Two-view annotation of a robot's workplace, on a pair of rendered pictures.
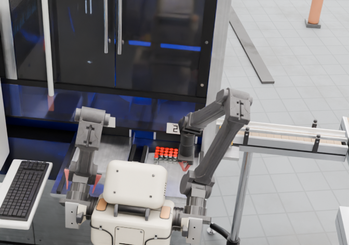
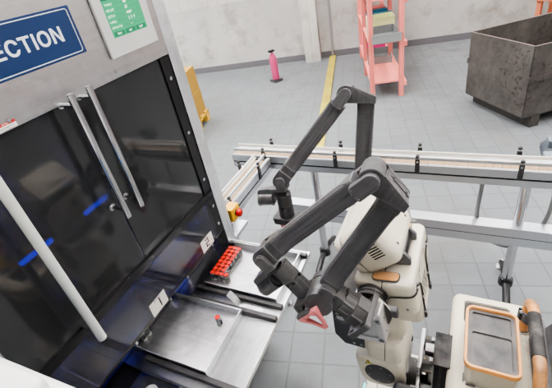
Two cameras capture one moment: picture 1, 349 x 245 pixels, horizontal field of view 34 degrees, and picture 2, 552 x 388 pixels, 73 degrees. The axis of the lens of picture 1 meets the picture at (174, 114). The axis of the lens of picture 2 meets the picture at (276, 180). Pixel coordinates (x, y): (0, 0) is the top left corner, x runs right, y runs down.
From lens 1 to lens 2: 178 cm
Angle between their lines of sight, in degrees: 52
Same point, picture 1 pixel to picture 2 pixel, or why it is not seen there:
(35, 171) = not seen: outside the picture
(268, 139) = (239, 194)
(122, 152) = (195, 311)
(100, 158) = (193, 335)
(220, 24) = (189, 105)
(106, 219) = (415, 273)
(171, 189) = not seen: hidden behind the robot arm
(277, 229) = not seen: hidden behind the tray
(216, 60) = (202, 145)
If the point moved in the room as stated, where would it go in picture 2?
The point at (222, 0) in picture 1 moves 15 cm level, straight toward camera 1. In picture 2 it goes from (180, 78) to (213, 77)
